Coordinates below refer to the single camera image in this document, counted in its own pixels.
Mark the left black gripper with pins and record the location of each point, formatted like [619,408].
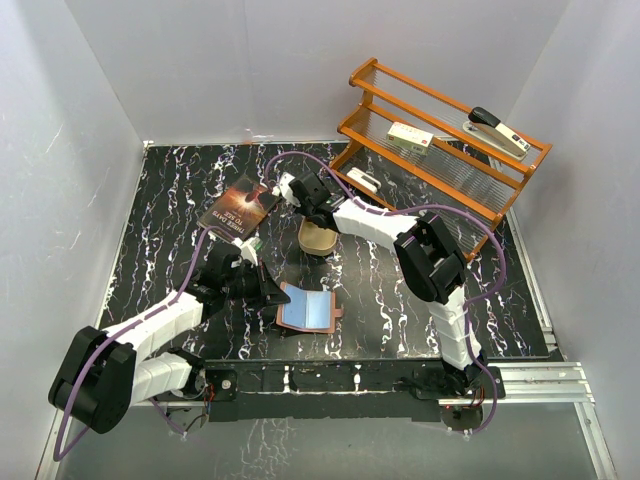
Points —
[267,288]

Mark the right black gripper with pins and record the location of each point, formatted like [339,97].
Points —
[303,210]

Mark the pink leather card holder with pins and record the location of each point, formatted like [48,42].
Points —
[308,311]

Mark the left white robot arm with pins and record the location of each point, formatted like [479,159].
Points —
[104,372]

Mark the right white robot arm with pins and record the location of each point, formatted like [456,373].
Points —
[431,262]

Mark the beige oval card tray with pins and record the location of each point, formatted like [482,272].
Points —
[315,240]

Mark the small white black device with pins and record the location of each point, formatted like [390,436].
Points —
[364,179]

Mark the dark paperback book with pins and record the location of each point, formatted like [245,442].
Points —
[238,212]

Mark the orange wooden shelf rack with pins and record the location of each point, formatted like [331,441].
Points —
[457,170]

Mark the white staples box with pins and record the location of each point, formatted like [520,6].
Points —
[409,138]

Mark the black beige stapler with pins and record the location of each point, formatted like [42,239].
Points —
[489,129]

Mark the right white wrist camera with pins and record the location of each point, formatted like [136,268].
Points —
[283,189]

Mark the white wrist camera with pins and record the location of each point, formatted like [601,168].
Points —
[249,248]
[283,189]

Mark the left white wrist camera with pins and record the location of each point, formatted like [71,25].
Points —
[249,248]

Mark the black front mounting rail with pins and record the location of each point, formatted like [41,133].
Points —
[419,389]

